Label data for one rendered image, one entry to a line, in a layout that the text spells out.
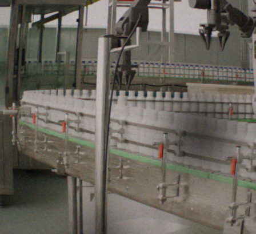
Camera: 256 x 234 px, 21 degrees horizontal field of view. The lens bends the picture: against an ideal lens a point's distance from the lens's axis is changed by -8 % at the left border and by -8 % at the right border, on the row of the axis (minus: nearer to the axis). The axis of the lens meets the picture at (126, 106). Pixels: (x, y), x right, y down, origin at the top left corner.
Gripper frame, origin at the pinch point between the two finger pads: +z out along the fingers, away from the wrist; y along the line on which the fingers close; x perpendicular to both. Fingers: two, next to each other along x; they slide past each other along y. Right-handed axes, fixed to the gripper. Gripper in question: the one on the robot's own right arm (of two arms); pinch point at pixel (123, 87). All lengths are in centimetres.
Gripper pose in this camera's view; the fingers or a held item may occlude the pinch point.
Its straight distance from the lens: 292.1
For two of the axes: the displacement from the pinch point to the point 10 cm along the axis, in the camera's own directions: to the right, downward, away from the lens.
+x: 4.3, 0.5, -9.0
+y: -9.0, 0.2, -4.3
